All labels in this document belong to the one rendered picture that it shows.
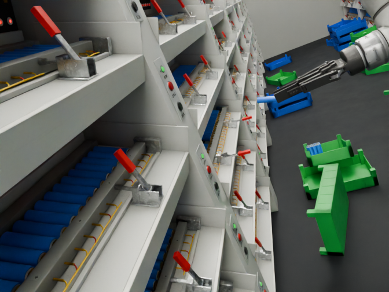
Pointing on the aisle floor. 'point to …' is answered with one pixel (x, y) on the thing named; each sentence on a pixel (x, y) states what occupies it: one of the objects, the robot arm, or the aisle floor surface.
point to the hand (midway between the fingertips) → (286, 91)
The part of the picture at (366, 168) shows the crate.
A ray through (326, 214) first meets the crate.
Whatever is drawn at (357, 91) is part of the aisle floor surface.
